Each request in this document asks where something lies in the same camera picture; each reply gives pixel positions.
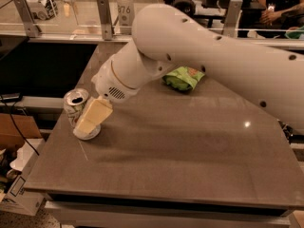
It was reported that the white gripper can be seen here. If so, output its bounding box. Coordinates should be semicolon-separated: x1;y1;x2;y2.
74;60;139;135

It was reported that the white 7up soda can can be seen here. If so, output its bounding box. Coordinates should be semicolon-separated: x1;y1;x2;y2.
64;88;89;127

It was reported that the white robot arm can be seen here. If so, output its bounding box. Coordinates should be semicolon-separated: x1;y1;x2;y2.
92;4;304;134

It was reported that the green chip bag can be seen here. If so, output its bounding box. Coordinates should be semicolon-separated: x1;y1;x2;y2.
162;66;205;91

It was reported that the brown cardboard box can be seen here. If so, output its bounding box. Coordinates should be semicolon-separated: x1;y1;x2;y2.
0;113;41;150

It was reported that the white number sign 876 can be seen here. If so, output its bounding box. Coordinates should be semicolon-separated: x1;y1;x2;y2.
117;0;135;34

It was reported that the white machine on counter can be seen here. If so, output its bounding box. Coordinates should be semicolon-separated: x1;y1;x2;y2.
26;0;58;21

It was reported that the white cardboard box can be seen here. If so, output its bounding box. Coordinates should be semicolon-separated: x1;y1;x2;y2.
0;139;45;216

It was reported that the clear acrylic barrier panel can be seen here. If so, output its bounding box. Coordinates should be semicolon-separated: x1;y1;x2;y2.
0;0;286;38

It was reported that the person in black shirt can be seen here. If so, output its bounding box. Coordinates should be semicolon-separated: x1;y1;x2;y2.
257;0;304;27

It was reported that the black cable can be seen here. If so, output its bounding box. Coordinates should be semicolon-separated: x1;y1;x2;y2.
0;93;41;157

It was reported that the left metal bracket post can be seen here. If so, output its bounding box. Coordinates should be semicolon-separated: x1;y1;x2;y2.
12;0;41;38

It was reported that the metal bracket post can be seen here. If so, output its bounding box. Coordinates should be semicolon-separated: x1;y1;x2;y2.
97;0;113;41
222;0;243;38
12;0;41;38

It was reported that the middle metal bracket post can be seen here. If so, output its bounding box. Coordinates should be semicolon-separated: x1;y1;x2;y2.
97;0;113;41

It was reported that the black camera device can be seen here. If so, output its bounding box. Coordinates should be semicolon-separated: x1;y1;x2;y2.
172;0;196;17

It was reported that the right metal bracket post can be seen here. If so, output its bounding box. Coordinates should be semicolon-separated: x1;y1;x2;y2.
222;0;243;38

